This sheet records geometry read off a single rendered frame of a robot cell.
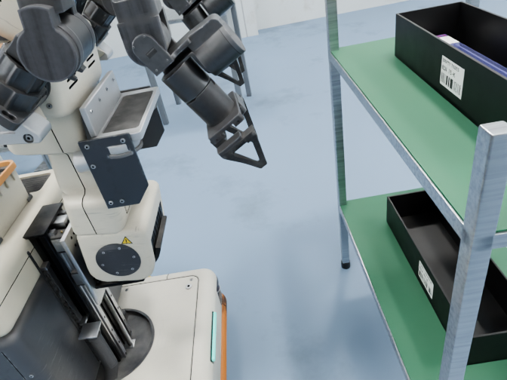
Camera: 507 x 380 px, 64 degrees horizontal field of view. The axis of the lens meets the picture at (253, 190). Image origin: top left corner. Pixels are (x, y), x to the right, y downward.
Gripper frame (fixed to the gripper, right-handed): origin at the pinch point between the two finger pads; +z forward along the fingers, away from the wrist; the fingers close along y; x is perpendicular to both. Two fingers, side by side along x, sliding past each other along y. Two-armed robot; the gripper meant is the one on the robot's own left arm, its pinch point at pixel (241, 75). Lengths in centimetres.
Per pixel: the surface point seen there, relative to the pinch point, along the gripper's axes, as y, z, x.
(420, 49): -8.1, 18.4, -38.8
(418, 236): -1, 79, -13
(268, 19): 472, 85, 31
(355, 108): 181, 119, -11
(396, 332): -36, 72, 2
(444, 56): -20.2, 16.9, -40.2
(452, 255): -12, 82, -19
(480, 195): -64, 13, -29
